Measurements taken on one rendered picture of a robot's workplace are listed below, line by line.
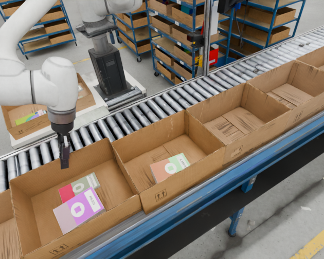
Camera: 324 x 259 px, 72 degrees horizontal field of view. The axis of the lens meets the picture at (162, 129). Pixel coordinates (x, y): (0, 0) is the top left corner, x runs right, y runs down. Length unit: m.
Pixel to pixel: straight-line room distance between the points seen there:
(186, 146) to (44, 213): 0.69
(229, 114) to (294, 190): 1.09
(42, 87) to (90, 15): 0.91
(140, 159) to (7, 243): 0.62
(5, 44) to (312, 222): 2.09
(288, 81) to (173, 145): 0.88
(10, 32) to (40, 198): 0.65
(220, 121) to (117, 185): 0.65
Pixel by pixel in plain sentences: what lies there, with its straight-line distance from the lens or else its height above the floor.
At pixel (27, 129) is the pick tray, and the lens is 1.72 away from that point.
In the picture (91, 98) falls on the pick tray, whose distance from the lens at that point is 1.72.
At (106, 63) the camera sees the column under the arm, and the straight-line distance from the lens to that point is 1.67.
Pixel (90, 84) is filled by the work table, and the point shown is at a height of 0.75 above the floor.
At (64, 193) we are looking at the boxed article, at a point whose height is 0.93.
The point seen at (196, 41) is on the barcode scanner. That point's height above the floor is 1.03.
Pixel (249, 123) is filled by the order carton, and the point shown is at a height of 0.89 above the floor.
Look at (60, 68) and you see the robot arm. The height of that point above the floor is 1.45.
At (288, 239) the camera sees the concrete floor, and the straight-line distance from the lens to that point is 1.99.
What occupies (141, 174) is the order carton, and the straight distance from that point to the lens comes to 1.05.
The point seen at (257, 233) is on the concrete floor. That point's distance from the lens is 1.94.
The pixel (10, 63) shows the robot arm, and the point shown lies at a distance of 0.77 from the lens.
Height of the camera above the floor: 1.75
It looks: 44 degrees down
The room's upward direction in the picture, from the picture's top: 7 degrees counter-clockwise
